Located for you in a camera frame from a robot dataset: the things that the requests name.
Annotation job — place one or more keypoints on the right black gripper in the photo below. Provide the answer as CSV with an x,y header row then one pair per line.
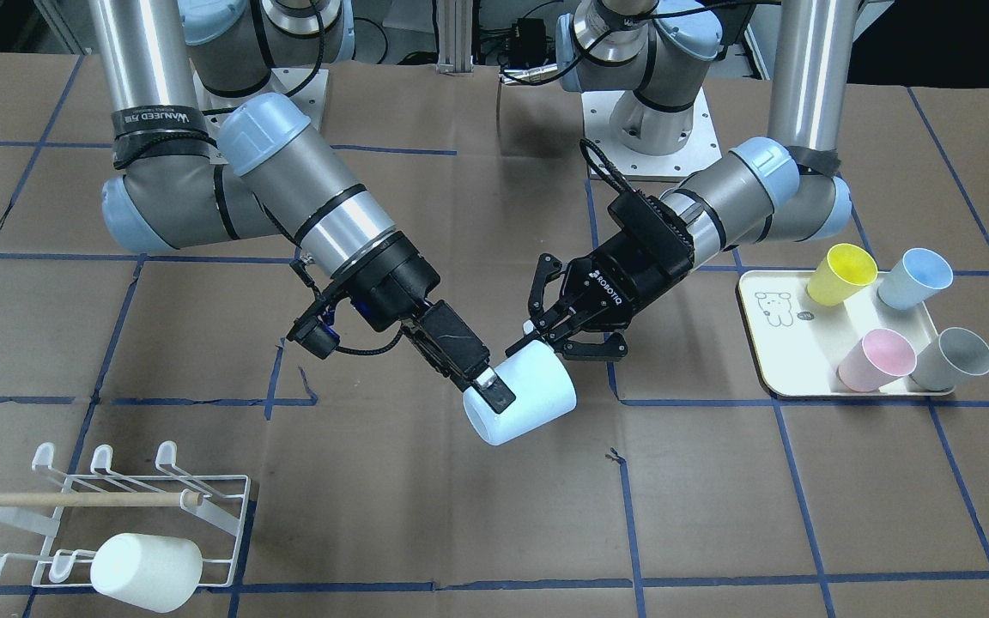
x,y
393,287

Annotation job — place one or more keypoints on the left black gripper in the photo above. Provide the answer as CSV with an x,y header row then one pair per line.
x,y
623,281

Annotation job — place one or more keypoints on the light blue cup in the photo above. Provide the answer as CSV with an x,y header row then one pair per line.
x,y
543,392
918,275

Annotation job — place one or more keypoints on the pale green white cup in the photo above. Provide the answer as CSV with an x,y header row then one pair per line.
x,y
158,573

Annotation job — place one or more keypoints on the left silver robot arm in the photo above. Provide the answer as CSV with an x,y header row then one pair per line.
x,y
686,188

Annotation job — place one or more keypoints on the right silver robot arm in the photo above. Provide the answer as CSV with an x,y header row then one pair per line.
x,y
207,152

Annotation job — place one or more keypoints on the yellow cup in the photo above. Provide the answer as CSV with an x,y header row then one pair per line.
x,y
845,270

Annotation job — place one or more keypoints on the pink cup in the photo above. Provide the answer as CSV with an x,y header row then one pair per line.
x,y
879,357

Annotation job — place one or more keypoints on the grey cup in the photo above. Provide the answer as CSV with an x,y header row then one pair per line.
x,y
954,357

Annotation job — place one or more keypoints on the cream serving tray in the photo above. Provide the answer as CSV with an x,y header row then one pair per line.
x,y
798,344

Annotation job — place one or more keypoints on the white wire cup rack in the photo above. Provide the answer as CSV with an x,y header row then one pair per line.
x,y
77,512

